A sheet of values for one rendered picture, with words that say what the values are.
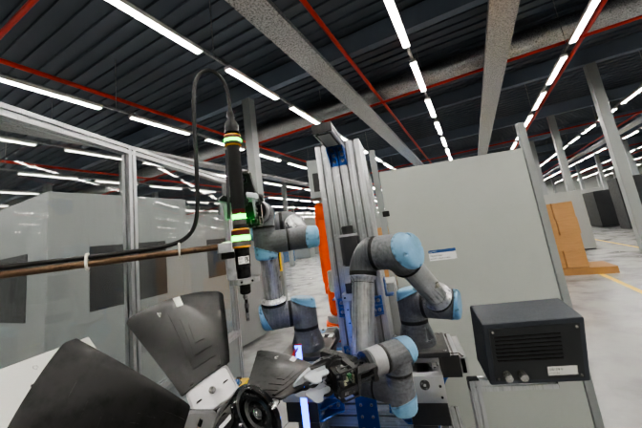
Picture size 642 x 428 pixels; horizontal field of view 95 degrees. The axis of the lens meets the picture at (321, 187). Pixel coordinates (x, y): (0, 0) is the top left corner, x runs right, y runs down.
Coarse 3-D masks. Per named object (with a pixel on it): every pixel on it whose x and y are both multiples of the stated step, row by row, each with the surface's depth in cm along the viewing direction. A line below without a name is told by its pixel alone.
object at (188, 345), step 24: (144, 312) 70; (168, 312) 72; (192, 312) 73; (216, 312) 75; (144, 336) 66; (168, 336) 67; (192, 336) 68; (216, 336) 69; (168, 360) 63; (192, 360) 64; (216, 360) 64; (192, 384) 60
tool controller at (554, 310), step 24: (480, 312) 89; (504, 312) 87; (528, 312) 85; (552, 312) 83; (576, 312) 82; (480, 336) 88; (504, 336) 83; (528, 336) 82; (552, 336) 81; (576, 336) 80; (480, 360) 93; (504, 360) 84; (528, 360) 82; (552, 360) 82; (576, 360) 81
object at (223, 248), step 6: (222, 246) 68; (228, 246) 68; (222, 252) 67; (228, 252) 68; (234, 252) 68; (222, 258) 67; (228, 258) 67; (234, 258) 68; (228, 264) 67; (234, 264) 68; (228, 270) 67; (234, 270) 68; (228, 276) 67; (234, 276) 67; (252, 276) 70; (258, 276) 69; (234, 282) 66; (240, 282) 66; (246, 282) 66; (252, 282) 67
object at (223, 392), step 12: (216, 372) 63; (228, 372) 63; (204, 384) 61; (216, 384) 61; (228, 384) 61; (192, 396) 59; (204, 396) 59; (216, 396) 59; (228, 396) 59; (192, 408) 58; (204, 408) 58; (216, 408) 58
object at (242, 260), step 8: (232, 112) 76; (232, 120) 75; (232, 128) 74; (240, 248) 69; (248, 248) 70; (240, 256) 69; (248, 256) 70; (240, 264) 68; (248, 264) 69; (240, 272) 68; (248, 272) 69; (240, 288) 68; (248, 288) 69
